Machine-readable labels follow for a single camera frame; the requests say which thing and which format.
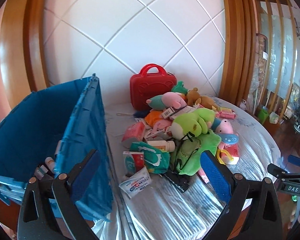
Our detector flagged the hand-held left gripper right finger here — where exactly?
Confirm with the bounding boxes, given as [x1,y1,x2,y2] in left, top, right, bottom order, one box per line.
[200,150,284,240]

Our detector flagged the flat green frog plush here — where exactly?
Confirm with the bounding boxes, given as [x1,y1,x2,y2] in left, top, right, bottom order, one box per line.
[170,130,221,175]

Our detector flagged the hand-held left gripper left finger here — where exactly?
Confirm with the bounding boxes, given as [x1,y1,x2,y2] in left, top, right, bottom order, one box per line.
[17,149,102,240]

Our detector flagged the rolled patterned fabric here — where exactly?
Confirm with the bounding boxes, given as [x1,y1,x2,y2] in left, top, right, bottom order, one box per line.
[245,34,268,105]

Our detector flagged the blue plastic toy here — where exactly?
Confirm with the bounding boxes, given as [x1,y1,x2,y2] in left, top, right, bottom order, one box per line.
[218,133,238,145]

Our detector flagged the white sachet pack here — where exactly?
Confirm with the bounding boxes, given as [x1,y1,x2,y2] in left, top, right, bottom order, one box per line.
[119,166,151,199]

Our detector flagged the small white bottle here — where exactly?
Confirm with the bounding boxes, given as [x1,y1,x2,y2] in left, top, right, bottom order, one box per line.
[44,156,57,175]

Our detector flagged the wooden frosted glass partition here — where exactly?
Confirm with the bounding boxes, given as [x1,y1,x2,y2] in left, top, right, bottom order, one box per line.
[252,0,300,130]

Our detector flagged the black packet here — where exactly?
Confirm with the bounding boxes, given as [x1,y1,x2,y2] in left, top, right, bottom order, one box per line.
[162,171,190,193]

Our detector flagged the curved wooden frame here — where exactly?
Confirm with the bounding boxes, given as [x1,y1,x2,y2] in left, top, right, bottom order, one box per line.
[218,0,259,108]
[22,0,50,93]

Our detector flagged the red toy suitcase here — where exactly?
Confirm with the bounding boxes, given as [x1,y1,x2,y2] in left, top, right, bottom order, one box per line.
[130,64,177,110]

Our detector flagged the white crinkled sheet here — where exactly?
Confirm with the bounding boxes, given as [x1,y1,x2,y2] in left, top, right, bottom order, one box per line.
[92,95,281,240]

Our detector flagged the blue plastic storage crate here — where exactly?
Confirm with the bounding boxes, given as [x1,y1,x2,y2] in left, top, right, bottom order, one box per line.
[0,74,113,222]

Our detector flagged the white bottle tan cap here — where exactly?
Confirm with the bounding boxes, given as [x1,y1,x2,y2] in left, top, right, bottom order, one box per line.
[147,140,176,152]

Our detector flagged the red and white box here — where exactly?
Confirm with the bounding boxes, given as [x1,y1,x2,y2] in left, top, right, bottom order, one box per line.
[123,151,145,177]

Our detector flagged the large green frog plush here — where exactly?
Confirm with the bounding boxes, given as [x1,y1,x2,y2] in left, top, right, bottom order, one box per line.
[170,108,216,139]

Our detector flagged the long white box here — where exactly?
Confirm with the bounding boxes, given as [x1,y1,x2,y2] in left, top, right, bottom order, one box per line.
[170,106,198,120]

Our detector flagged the pink pig plush blue shirt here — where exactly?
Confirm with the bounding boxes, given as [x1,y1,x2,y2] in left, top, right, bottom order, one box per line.
[212,119,239,150]

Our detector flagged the green bin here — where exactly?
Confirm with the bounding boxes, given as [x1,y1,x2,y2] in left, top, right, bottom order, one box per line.
[257,105,270,124]

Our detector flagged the orange plush toy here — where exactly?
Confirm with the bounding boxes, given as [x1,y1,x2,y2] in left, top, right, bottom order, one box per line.
[144,110,165,125]

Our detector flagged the pink and green pig plush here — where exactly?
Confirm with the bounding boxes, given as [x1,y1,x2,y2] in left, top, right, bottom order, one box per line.
[146,92,188,110]

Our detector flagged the small green frog plush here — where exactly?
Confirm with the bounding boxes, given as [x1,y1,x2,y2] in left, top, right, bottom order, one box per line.
[171,81,188,93]

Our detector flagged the person's right hand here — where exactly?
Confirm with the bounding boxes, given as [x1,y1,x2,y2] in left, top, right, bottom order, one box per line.
[288,200,300,230]

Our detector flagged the pink tissue pack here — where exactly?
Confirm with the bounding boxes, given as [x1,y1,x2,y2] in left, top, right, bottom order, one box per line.
[122,122,146,143]

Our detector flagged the brown bear plush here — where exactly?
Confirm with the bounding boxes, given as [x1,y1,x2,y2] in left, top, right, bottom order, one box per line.
[186,87,220,110]

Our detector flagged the green wet wipes pack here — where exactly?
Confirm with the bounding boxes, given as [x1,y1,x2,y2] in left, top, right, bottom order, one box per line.
[130,141,170,174]

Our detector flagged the yellow horseshoe toy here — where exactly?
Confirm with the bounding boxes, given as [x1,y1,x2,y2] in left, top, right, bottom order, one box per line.
[217,149,233,165]

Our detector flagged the pink cloth toy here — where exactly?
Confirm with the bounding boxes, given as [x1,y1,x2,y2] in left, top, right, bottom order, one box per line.
[152,120,173,133]

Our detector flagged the pink and white packet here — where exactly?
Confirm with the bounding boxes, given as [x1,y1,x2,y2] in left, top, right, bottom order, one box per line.
[218,144,240,165]

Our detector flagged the small white barcode box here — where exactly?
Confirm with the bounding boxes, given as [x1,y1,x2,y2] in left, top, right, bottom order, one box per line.
[162,106,175,119]

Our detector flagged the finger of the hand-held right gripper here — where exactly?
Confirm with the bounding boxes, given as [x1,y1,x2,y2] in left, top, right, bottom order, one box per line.
[288,155,300,168]
[267,163,300,180]

